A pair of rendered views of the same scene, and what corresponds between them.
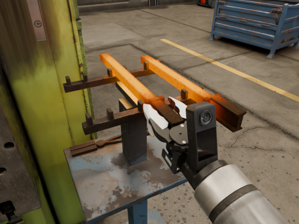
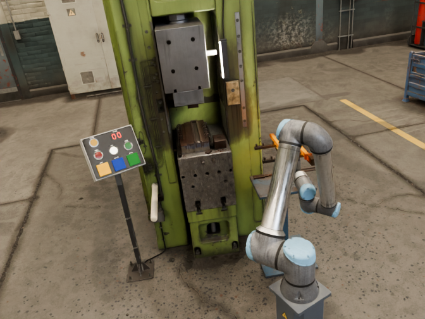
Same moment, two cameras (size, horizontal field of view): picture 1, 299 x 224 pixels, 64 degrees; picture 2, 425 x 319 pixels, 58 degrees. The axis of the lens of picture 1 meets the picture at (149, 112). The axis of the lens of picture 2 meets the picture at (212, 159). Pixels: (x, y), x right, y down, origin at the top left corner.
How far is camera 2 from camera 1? 2.02 m
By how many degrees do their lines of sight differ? 20
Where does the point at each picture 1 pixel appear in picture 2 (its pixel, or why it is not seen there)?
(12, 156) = (231, 175)
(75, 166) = (255, 182)
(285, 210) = (398, 247)
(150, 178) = not seen: hidden behind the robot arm
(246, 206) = (301, 178)
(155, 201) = (300, 231)
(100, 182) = (265, 188)
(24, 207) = (229, 202)
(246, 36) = not seen: outside the picture
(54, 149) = (242, 180)
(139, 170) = not seen: hidden behind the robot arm
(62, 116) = (248, 162)
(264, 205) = (305, 178)
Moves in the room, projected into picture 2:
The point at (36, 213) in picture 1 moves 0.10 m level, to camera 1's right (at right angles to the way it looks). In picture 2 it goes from (233, 207) to (246, 209)
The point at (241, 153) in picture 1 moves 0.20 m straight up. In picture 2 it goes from (381, 211) to (384, 192)
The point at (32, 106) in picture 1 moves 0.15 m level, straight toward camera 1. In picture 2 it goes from (236, 156) to (241, 164)
